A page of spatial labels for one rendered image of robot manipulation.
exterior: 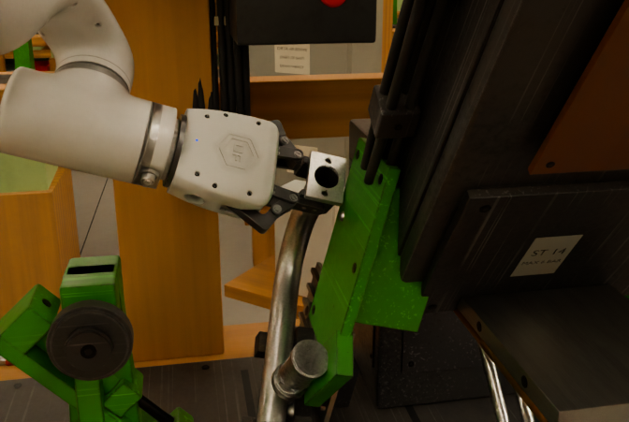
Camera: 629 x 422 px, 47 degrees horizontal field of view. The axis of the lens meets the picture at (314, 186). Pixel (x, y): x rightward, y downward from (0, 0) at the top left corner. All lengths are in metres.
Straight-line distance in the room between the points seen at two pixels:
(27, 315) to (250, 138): 0.27
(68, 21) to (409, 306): 0.42
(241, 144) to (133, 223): 0.34
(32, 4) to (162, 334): 0.61
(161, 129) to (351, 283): 0.23
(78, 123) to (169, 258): 0.40
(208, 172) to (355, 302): 0.19
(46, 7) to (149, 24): 0.35
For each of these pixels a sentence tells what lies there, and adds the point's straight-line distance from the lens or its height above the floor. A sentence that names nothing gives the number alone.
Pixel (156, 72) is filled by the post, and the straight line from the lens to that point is 0.98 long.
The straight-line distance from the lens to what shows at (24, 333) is 0.73.
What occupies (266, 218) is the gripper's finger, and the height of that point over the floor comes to 1.20.
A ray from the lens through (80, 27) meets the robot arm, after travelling 0.75.
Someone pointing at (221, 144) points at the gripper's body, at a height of 1.27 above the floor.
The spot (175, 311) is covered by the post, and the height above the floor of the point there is 0.96.
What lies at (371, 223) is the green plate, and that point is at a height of 1.22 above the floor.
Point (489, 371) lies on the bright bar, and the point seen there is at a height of 1.07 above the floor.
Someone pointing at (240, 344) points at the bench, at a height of 0.88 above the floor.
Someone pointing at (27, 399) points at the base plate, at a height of 0.90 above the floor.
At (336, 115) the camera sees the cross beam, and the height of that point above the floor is 1.22.
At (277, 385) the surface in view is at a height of 1.04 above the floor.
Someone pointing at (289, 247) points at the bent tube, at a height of 1.13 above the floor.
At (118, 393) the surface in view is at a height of 1.05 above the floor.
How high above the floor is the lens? 1.45
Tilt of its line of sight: 18 degrees down
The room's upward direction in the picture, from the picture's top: straight up
